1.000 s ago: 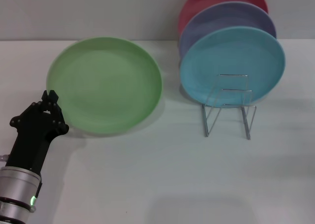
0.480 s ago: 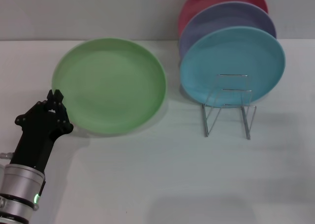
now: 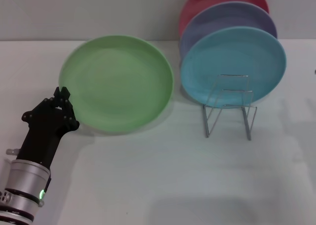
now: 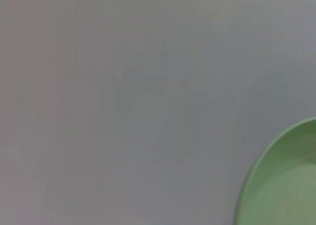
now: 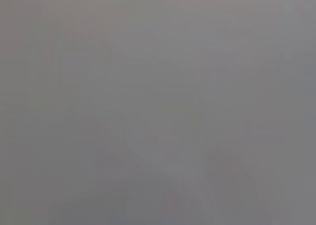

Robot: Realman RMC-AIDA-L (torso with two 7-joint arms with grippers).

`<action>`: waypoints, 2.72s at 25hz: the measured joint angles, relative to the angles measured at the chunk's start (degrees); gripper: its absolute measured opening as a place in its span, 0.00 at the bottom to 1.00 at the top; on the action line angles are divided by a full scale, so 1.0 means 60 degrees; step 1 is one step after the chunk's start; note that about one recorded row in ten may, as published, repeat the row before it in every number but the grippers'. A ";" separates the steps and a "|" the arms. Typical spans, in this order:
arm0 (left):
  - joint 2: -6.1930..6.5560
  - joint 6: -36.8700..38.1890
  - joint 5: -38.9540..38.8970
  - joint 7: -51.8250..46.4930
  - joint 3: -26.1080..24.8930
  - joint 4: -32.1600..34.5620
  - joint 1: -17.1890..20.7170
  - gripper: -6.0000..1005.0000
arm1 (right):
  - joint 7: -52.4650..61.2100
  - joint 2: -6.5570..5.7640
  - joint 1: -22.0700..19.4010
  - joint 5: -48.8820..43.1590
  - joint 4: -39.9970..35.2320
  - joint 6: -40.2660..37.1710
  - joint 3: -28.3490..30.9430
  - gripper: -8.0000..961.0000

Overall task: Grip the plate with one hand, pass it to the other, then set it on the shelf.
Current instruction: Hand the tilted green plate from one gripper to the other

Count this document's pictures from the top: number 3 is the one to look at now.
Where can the green round plate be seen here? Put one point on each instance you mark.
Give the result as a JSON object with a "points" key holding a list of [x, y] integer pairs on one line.
{"points": [[118, 84]]}

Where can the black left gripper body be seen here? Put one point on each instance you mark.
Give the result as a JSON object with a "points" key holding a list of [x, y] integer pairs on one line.
{"points": [[42, 141]]}

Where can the purple round plate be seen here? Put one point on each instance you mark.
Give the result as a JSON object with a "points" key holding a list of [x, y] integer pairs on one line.
{"points": [[229, 19]]}

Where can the teal blue round plate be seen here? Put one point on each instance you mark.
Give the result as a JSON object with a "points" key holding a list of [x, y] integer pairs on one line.
{"points": [[234, 59]]}

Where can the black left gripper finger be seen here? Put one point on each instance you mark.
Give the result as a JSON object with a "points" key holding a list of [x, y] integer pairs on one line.
{"points": [[47, 106], [69, 113]]}

